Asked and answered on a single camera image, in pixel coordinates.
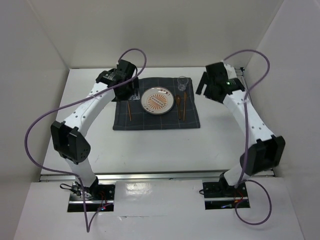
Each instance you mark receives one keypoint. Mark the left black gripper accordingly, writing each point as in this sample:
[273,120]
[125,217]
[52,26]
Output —
[133,94]

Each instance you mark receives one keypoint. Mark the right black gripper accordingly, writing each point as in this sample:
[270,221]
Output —
[203,81]

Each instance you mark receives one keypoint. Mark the copper fork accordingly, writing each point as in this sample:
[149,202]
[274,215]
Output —
[129,110]

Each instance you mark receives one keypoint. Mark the dark grey checked cloth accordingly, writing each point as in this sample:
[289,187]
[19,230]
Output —
[141,120]

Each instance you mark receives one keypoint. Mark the copper knife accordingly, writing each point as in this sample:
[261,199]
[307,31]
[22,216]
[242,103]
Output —
[185,96]

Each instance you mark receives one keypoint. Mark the clear faceted drinking glass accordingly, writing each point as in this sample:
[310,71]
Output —
[182,83]

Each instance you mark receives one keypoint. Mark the orange patterned plate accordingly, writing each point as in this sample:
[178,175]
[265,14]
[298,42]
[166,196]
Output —
[157,100]

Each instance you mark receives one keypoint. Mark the copper spoon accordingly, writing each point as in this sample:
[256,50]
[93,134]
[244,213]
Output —
[178,103]

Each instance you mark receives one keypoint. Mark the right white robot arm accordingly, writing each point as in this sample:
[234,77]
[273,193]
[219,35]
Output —
[263,149]

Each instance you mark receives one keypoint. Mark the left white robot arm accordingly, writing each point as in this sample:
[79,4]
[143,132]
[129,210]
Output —
[69,136]

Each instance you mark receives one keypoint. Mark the front aluminium rail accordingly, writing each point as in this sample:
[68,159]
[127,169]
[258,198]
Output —
[166,175]

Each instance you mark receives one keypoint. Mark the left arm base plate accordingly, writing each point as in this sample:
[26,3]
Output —
[104,198]

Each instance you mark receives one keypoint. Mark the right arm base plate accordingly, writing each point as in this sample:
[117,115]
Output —
[217,199]

